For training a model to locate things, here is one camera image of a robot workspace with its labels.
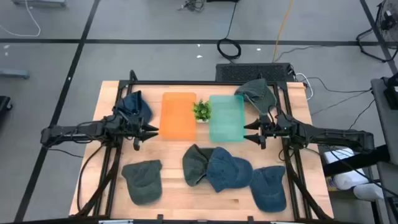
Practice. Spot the grey side table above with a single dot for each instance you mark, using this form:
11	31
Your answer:
384	124

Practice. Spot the small potted green plant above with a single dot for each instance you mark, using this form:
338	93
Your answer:
202	110

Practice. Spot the black flat beam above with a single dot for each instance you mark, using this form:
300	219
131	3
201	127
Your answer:
357	160

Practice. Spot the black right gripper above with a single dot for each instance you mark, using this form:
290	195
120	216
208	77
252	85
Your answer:
280	127

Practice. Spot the white paper towel roll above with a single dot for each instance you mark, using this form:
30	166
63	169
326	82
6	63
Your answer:
349	180
368	191

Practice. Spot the black floor fan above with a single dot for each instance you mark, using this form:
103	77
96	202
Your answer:
388	15

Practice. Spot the grey platform base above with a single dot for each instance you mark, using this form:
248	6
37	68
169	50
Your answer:
40	2

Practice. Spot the blue denim cap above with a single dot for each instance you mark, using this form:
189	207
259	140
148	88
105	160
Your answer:
136	104
269	189
227	171

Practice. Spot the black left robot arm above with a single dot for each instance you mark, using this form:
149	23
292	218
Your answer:
71	132

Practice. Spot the grey-blue floor bar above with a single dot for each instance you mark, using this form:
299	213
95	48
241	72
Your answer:
14	74

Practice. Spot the black perforated computer case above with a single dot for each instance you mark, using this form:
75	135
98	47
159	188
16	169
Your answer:
248	72

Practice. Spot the black equipment box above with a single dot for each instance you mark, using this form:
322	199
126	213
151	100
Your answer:
392	93

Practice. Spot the black aluminium table frame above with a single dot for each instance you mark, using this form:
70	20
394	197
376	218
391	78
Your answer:
186	83

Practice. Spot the teal plastic bin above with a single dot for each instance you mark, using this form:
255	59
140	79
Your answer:
227	121

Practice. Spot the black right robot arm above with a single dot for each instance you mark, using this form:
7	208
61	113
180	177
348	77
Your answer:
335	137

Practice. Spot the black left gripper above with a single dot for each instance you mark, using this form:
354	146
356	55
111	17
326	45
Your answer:
124	127

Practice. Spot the orange plastic bin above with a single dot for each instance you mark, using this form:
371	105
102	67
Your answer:
177	118

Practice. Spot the dark green denim cap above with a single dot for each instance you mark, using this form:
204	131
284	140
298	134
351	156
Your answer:
256	93
143	182
194	165

